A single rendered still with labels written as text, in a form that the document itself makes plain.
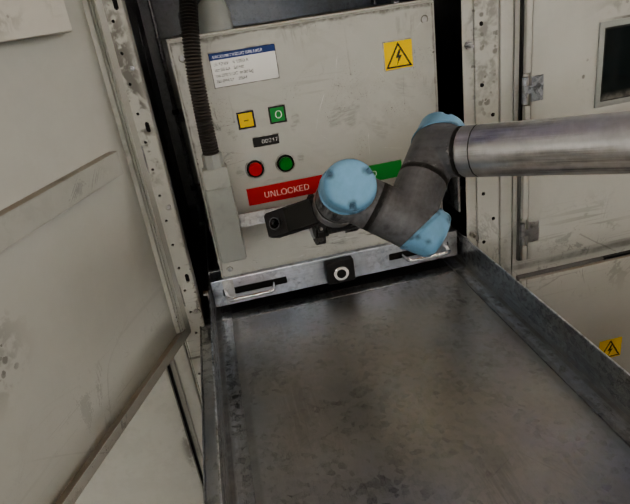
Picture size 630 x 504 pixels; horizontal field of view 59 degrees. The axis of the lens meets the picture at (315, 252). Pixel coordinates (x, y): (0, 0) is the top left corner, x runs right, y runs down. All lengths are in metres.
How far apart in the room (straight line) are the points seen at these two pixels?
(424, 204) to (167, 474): 0.88
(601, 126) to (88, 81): 0.75
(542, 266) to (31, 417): 1.05
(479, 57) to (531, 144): 0.40
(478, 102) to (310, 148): 0.34
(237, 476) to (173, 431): 0.50
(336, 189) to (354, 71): 0.40
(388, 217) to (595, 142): 0.27
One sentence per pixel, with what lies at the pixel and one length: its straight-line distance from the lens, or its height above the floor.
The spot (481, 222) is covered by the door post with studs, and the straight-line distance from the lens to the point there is 1.24.
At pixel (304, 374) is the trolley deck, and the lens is 0.99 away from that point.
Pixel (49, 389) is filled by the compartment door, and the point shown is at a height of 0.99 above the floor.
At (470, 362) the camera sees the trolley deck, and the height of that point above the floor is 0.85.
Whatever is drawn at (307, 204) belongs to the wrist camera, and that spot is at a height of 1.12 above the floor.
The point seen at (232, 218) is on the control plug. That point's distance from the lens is 1.02.
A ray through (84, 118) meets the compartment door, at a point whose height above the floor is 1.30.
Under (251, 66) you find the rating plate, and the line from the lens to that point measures 1.08.
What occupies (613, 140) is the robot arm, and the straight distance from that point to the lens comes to 0.76.
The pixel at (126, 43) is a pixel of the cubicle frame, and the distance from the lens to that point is 1.03.
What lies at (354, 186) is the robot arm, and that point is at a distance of 0.76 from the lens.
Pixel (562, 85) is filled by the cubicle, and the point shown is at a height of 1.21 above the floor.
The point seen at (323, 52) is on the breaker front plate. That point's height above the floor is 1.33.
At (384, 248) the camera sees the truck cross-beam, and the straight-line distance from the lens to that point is 1.21.
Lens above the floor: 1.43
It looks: 25 degrees down
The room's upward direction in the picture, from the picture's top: 9 degrees counter-clockwise
